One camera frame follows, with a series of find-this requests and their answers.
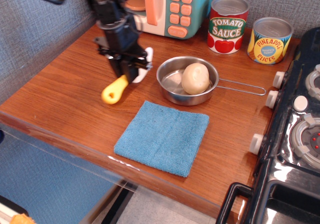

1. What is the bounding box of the yellow handled toy knife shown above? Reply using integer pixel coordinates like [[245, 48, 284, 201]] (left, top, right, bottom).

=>
[[100, 46, 154, 105]]

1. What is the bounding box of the blue folded cloth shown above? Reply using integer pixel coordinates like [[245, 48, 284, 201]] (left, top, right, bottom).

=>
[[114, 101, 210, 178]]

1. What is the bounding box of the orange plate inside microwave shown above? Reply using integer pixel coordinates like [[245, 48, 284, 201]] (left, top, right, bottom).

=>
[[125, 0, 146, 11]]

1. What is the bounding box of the black toy stove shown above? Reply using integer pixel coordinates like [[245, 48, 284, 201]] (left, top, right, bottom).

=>
[[216, 27, 320, 224]]

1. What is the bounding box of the toy microwave oven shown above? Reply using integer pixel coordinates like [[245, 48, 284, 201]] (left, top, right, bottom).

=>
[[128, 0, 212, 40]]

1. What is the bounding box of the small steel pan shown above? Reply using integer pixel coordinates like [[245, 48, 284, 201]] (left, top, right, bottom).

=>
[[156, 56, 267, 106]]

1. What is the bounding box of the tomato sauce can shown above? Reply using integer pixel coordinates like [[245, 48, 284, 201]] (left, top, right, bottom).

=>
[[207, 0, 250, 54]]

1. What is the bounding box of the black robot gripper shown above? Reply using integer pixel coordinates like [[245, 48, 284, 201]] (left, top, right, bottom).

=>
[[94, 16, 153, 83]]

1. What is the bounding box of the orange object at corner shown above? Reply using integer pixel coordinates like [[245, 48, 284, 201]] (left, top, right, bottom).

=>
[[9, 213, 36, 224]]

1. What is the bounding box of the beige toy potato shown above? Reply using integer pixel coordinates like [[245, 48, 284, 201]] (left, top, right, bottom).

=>
[[181, 63, 210, 95]]

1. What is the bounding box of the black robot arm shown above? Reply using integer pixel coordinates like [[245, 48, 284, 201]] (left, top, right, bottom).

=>
[[43, 0, 153, 84]]

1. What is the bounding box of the pineapple slices can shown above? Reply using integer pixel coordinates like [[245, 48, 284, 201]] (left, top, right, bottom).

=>
[[247, 17, 294, 65]]

